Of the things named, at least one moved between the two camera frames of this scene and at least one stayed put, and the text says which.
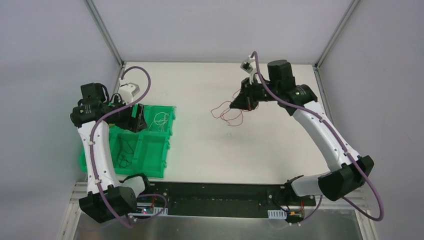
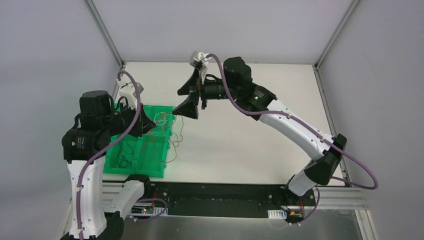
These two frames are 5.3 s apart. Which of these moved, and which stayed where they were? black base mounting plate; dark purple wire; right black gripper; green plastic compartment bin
Moved: right black gripper
Stayed: black base mounting plate; green plastic compartment bin; dark purple wire
